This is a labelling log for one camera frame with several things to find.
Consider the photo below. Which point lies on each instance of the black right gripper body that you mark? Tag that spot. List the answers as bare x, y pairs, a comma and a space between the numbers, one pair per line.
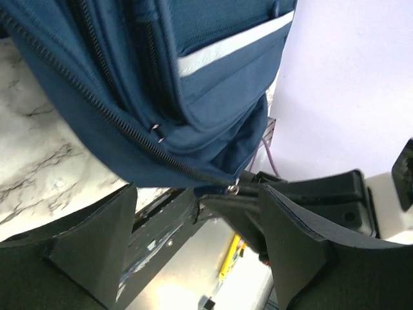
385, 212

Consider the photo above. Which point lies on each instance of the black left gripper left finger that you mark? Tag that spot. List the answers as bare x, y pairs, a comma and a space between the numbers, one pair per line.
74, 262

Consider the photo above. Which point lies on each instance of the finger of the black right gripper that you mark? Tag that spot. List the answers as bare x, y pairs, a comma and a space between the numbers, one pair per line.
346, 187
242, 214

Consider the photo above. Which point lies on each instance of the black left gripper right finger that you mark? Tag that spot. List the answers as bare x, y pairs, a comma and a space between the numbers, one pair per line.
318, 264

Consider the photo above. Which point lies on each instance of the navy blue student backpack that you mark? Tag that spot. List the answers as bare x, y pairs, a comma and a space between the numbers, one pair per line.
164, 93

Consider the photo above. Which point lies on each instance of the aluminium front mounting rail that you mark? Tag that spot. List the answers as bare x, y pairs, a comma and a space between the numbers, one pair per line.
160, 229

